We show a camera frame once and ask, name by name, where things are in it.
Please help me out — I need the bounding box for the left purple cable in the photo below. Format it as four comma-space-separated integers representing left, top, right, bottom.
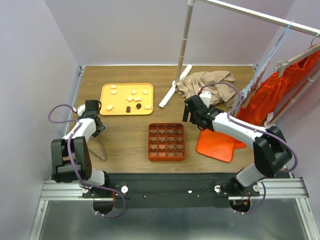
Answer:
47, 104, 127, 219

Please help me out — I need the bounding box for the light orange tray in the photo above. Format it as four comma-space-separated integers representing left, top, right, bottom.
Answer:
100, 83, 154, 116

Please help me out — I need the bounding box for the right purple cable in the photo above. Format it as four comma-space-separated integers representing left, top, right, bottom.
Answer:
199, 82, 299, 215

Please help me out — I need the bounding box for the white clothes rack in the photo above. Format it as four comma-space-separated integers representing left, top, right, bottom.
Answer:
159, 0, 320, 108

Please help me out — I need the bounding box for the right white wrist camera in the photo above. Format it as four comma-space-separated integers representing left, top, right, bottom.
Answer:
199, 90, 212, 107

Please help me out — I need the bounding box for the orange box lid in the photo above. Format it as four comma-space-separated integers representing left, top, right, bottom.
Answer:
196, 129, 236, 163

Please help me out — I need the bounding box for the purple cable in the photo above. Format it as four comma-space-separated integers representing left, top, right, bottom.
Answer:
47, 104, 127, 219
199, 82, 299, 215

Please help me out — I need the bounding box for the dark hexagon chocolate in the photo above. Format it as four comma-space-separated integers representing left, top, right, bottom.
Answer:
136, 103, 142, 110

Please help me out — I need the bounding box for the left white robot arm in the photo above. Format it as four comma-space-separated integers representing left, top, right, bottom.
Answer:
48, 99, 111, 198

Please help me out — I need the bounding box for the aluminium rail frame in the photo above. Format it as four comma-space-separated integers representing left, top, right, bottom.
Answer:
30, 65, 320, 240

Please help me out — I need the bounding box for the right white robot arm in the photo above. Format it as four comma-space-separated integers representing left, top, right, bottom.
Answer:
182, 95, 293, 196

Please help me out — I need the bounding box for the blue wire hanger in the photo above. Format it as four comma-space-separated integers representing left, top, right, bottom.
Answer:
241, 20, 294, 101

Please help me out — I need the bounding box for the beige crumpled cloth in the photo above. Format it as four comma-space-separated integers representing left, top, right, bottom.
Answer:
175, 70, 237, 108

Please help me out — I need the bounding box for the orange garment on hanger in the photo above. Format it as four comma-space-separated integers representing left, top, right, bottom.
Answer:
236, 51, 320, 126

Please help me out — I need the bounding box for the wooden clothes hanger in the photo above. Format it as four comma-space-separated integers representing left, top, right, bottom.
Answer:
275, 33, 320, 78

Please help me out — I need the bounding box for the orange compartment box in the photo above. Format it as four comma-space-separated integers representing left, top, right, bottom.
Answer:
147, 123, 186, 162

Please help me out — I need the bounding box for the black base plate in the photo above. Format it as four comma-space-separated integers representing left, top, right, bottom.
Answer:
82, 173, 260, 209

